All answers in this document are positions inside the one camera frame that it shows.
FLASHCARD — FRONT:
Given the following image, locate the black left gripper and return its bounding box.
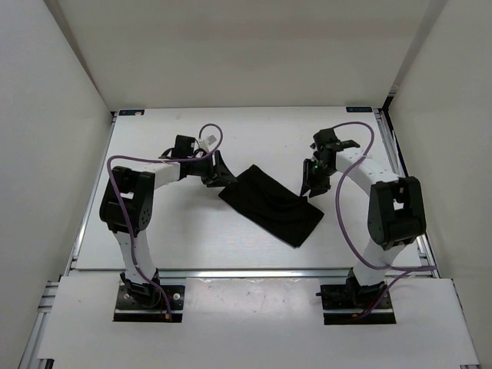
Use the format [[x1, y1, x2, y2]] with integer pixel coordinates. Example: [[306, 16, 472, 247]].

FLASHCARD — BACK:
[[187, 150, 237, 188]]

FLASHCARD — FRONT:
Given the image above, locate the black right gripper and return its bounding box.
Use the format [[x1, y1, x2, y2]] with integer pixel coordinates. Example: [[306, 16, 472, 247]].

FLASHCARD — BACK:
[[300, 158, 336, 198]]

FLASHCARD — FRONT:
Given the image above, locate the black skirt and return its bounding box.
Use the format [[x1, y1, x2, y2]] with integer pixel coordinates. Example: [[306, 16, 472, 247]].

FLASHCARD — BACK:
[[219, 165, 324, 248]]

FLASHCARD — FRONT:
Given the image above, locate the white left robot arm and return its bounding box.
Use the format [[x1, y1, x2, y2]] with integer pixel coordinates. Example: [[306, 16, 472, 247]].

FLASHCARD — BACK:
[[99, 151, 237, 308]]

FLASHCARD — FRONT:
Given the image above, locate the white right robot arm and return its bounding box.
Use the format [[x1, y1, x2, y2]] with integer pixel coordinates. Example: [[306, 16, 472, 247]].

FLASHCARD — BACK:
[[301, 140, 427, 308]]

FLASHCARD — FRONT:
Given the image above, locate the blue right table label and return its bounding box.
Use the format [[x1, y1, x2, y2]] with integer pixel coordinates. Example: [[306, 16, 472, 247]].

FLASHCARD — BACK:
[[346, 106, 373, 113]]

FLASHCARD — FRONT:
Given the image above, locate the blue table label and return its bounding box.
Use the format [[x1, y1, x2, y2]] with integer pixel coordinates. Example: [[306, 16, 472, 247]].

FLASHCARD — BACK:
[[118, 109, 145, 116], [346, 106, 373, 113]]

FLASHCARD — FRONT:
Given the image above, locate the blue left table label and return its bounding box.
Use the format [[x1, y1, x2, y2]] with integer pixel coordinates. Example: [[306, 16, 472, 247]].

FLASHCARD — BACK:
[[118, 109, 145, 116]]

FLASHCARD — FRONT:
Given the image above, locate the white front cover board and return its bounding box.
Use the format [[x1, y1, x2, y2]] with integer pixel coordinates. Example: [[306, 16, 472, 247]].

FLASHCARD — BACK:
[[38, 276, 478, 368]]

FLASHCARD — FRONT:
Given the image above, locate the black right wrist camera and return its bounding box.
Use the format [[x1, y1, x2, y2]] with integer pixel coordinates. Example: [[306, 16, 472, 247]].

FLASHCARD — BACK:
[[310, 128, 340, 151]]

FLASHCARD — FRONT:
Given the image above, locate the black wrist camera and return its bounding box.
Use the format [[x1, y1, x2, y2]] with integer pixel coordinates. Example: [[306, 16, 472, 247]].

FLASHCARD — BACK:
[[310, 128, 340, 151], [160, 135, 196, 159]]

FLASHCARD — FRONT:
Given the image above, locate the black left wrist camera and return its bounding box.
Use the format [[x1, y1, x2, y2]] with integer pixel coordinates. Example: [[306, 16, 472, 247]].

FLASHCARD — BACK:
[[160, 135, 196, 159]]

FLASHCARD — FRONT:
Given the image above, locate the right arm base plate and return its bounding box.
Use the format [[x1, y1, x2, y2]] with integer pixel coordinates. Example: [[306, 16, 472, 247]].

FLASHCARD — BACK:
[[316, 284, 397, 326]]

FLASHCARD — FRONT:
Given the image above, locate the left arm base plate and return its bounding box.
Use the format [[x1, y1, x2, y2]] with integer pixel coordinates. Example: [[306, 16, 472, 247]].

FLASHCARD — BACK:
[[113, 283, 185, 324]]

